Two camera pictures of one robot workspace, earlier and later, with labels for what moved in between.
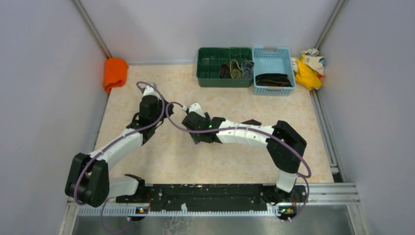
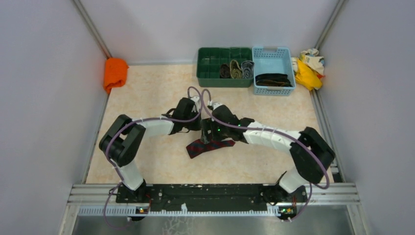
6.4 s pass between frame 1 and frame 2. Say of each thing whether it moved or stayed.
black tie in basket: stayed
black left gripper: moved
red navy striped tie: moved
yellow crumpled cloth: stayed
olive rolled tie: stayed
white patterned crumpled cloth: stayed
